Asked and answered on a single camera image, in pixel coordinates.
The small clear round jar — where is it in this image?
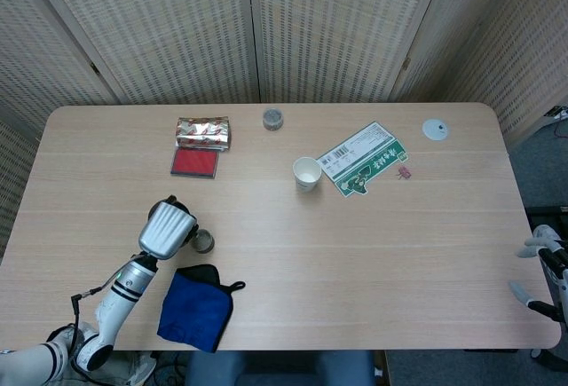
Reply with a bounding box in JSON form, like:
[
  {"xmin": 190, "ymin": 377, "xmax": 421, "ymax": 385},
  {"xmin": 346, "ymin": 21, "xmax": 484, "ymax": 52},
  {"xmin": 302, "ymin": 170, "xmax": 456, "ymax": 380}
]
[{"xmin": 262, "ymin": 107, "xmax": 285, "ymax": 131}]

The silver red foil packet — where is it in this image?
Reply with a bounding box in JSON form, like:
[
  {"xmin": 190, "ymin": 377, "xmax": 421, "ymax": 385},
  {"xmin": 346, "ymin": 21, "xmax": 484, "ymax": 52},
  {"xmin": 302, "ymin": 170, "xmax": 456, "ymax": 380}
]
[{"xmin": 175, "ymin": 115, "xmax": 233, "ymax": 153}]

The white round grommet cover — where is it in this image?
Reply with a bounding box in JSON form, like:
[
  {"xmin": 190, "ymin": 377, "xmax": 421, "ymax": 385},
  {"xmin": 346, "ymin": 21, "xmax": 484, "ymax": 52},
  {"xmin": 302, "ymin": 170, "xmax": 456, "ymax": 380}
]
[{"xmin": 422, "ymin": 118, "xmax": 451, "ymax": 142}]

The dark ceramic tea cup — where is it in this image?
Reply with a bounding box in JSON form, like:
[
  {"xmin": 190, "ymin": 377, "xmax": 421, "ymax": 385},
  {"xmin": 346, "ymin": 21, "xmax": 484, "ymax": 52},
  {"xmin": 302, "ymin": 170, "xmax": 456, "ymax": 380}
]
[{"xmin": 193, "ymin": 228, "xmax": 216, "ymax": 255}]

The blue base under table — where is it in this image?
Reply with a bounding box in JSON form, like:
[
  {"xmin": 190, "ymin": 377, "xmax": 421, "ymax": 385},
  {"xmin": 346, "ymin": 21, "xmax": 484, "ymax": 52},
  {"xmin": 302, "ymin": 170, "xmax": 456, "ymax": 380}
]
[{"xmin": 184, "ymin": 350, "xmax": 376, "ymax": 386}]

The grey bundle on floor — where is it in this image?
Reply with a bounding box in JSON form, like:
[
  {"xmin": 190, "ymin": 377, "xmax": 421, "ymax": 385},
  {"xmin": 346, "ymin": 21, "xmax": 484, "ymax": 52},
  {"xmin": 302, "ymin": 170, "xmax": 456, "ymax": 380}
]
[{"xmin": 57, "ymin": 350, "xmax": 159, "ymax": 386}]

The woven folding screen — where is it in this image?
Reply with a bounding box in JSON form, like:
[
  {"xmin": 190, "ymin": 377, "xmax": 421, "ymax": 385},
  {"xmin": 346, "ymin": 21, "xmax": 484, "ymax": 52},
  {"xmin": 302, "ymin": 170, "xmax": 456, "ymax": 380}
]
[{"xmin": 0, "ymin": 0, "xmax": 568, "ymax": 267}]

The black table foot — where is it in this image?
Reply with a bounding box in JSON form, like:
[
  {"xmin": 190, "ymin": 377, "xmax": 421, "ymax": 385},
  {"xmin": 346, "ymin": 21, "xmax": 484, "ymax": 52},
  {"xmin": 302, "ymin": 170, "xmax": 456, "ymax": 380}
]
[{"xmin": 525, "ymin": 205, "xmax": 568, "ymax": 227}]

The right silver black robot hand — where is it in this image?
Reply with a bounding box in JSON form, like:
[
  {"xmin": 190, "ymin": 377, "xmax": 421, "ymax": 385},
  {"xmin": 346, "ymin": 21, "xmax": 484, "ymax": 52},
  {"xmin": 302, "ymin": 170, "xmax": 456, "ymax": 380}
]
[{"xmin": 508, "ymin": 234, "xmax": 568, "ymax": 325}]

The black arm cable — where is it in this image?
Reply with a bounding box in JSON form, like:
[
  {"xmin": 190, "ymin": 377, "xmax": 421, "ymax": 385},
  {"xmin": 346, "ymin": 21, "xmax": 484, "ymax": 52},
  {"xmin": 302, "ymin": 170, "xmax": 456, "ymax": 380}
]
[{"xmin": 70, "ymin": 286, "xmax": 116, "ymax": 386}]

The white power strip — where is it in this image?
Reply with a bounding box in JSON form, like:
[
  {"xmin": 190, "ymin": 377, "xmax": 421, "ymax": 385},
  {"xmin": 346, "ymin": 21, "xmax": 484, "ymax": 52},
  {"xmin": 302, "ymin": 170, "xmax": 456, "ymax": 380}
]
[{"xmin": 543, "ymin": 105, "xmax": 568, "ymax": 123}]

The grey sneaker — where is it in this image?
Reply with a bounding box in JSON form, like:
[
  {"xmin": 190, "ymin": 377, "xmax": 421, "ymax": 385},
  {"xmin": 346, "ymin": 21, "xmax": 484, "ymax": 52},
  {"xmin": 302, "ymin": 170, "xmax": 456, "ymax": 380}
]
[{"xmin": 533, "ymin": 225, "xmax": 563, "ymax": 241}]

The black teapot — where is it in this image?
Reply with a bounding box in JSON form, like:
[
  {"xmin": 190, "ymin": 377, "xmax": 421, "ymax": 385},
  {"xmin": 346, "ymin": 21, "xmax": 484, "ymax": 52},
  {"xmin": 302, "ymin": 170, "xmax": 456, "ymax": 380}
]
[{"xmin": 148, "ymin": 195, "xmax": 201, "ymax": 243}]

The green white flat package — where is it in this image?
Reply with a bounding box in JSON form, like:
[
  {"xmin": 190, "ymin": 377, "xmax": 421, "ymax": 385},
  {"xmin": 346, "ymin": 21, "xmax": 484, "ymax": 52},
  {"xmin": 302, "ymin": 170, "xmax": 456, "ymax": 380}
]
[{"xmin": 316, "ymin": 121, "xmax": 410, "ymax": 198}]

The blue cloth with black trim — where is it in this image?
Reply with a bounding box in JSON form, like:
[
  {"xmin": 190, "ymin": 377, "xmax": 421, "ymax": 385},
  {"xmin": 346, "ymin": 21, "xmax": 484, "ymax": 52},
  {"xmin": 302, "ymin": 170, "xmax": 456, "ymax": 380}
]
[{"xmin": 156, "ymin": 264, "xmax": 247, "ymax": 354}]

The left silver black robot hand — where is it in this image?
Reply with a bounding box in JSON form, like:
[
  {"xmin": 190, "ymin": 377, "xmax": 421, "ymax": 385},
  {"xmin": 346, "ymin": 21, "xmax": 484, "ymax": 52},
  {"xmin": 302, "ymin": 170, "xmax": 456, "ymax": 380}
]
[{"xmin": 138, "ymin": 197, "xmax": 200, "ymax": 261}]

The white paper cup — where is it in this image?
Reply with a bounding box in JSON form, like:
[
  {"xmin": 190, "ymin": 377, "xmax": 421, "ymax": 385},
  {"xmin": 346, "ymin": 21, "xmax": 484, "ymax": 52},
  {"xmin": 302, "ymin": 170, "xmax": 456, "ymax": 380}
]
[{"xmin": 292, "ymin": 156, "xmax": 323, "ymax": 193}]

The red ink pad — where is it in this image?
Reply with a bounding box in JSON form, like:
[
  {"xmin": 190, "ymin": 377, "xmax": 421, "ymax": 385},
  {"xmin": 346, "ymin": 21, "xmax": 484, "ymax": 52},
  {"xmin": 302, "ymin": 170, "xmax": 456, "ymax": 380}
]
[{"xmin": 170, "ymin": 146, "xmax": 221, "ymax": 180}]

